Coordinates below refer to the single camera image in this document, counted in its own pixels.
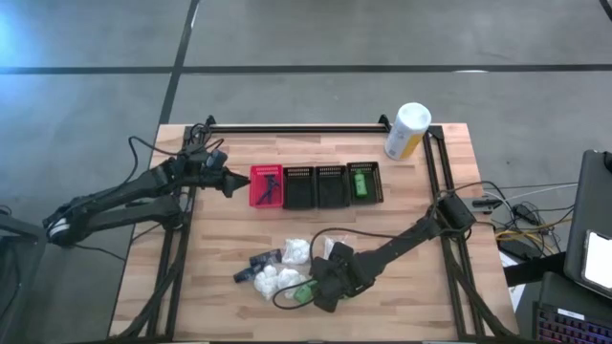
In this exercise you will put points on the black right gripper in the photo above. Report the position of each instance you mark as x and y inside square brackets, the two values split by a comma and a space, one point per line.
[337, 282]

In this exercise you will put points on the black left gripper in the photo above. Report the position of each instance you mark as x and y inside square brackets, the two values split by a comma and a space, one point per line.
[210, 178]

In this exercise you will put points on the blue disposable razor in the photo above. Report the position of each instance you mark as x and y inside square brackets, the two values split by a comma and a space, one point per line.
[268, 191]

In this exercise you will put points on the green travel bottle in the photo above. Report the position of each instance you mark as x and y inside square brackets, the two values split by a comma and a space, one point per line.
[360, 185]
[304, 292]

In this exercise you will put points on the dark navy shave sachet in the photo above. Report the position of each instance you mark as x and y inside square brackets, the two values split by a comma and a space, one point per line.
[246, 275]
[265, 258]

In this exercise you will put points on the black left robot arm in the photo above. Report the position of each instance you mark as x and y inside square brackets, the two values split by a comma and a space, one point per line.
[119, 196]

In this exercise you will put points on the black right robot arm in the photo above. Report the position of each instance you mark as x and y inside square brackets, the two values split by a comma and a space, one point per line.
[406, 239]

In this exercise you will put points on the red plastic basket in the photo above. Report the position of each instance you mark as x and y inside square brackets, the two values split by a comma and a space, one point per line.
[255, 172]

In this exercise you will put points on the black plastic basket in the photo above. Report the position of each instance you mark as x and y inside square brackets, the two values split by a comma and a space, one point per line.
[375, 184]
[332, 191]
[299, 191]

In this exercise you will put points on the white yellow wipes canister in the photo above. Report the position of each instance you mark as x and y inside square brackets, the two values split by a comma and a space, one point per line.
[406, 131]

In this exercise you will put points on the white paper sheet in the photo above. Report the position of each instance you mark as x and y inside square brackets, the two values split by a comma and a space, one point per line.
[510, 286]

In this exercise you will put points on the black power adapter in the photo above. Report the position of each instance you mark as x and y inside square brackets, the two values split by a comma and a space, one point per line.
[525, 214]

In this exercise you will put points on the black equipment stand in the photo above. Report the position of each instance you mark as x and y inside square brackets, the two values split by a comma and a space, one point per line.
[14, 267]

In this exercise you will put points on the backlit computer keyboard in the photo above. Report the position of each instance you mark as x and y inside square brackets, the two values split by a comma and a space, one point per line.
[574, 327]

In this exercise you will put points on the white-screen phone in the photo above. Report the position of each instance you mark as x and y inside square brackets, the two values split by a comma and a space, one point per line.
[598, 258]

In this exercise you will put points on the dark grey laptop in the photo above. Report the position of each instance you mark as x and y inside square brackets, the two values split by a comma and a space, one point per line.
[588, 200]

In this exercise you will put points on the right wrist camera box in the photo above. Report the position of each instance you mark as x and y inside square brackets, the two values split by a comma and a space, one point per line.
[342, 251]

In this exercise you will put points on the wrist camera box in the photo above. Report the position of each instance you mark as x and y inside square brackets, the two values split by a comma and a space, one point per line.
[342, 251]
[216, 158]

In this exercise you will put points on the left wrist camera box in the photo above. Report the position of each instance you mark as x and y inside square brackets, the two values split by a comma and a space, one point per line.
[216, 158]

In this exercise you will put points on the black aluminium table frame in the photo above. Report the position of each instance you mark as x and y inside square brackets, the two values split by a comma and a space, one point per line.
[306, 128]

